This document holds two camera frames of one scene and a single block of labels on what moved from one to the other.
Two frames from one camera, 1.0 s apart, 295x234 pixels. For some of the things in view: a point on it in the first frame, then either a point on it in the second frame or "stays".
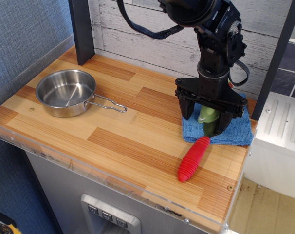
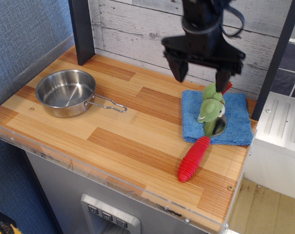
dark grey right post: x=277 y=56 stays
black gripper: x=215 y=91 -> x=207 y=48
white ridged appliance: x=275 y=160 stays
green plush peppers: x=209 y=116 stays
